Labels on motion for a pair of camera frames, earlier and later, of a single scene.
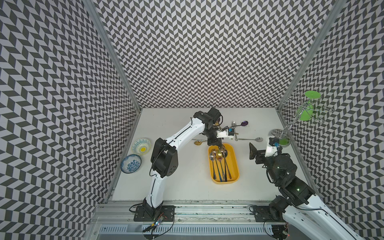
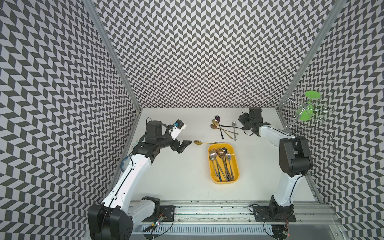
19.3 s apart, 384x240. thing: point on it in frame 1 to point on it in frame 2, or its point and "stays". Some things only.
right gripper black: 260,154 to 242,118
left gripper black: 216,141 to 184,143
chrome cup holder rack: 303,108 stays
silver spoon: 258,139 to 228,157
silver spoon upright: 234,124 stays
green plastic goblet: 307,112 stays
